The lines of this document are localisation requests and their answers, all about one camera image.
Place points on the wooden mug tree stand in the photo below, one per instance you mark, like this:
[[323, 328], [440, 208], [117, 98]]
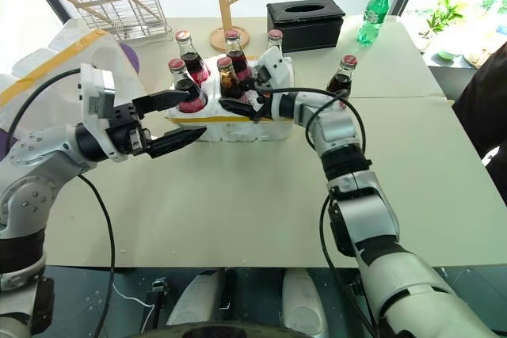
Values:
[[225, 5]]

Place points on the white foam box yellow tape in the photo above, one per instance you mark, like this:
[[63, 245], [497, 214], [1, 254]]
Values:
[[51, 77]]

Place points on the purple cloth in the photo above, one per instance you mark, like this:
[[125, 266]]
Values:
[[130, 55]]

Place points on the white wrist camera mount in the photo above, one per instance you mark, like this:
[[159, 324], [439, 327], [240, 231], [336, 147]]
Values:
[[99, 88], [273, 65]]

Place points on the dark round robot base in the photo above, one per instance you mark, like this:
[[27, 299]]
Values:
[[226, 330]]

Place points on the small green bowl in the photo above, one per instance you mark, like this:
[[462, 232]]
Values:
[[446, 54]]

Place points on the small black floor device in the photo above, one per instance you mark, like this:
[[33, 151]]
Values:
[[160, 290]]

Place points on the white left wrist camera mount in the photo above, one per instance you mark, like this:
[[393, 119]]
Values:
[[99, 88]]

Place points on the grey rounded robot foot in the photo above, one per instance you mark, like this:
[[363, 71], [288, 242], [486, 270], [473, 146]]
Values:
[[303, 302], [196, 298]]

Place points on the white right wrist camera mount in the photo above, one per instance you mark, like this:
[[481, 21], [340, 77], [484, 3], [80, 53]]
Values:
[[273, 65]]

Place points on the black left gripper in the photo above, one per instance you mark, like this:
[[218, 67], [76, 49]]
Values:
[[124, 128]]

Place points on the red-capped glass cola bottle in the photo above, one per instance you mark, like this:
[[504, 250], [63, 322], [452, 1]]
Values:
[[192, 59], [182, 84], [227, 80], [342, 77], [236, 53]]

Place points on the white foam bottle crate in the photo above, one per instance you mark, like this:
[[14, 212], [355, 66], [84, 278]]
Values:
[[237, 130]]

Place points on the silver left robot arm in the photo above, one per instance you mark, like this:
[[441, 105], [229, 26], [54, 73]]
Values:
[[35, 156]]

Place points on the black tissue box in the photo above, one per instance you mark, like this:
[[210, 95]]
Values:
[[303, 29]]

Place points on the person in dark clothes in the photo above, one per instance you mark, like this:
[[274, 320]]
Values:
[[487, 108]]

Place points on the green potted plant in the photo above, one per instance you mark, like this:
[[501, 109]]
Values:
[[441, 17]]

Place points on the green plastic soda bottle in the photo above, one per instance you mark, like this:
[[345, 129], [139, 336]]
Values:
[[372, 17]]

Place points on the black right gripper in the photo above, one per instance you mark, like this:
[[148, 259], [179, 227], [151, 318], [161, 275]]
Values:
[[261, 106]]

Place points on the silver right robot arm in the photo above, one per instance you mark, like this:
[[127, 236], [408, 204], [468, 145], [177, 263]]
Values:
[[372, 203]]

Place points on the silver-capped glass bottle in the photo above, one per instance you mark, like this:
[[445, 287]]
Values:
[[274, 39]]

